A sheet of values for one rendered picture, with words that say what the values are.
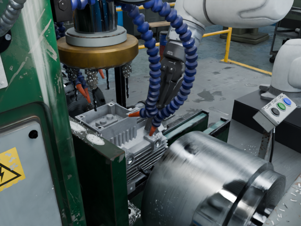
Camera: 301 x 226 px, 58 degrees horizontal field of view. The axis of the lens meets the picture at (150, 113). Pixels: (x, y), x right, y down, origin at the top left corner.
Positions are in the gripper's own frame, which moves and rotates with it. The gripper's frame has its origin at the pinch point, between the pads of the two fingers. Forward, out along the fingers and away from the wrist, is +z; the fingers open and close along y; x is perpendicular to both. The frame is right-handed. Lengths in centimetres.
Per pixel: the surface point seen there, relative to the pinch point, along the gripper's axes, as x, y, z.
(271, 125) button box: 32.0, 20.2, -9.3
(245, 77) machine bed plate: 124, -31, -35
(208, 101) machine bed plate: 81, -29, -11
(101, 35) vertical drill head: -24.7, -0.6, -14.0
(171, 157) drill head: -13.6, 17.5, 3.4
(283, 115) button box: 36.3, 21.4, -14.0
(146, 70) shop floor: 271, -250, -27
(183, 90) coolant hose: -14.0, 14.8, -9.4
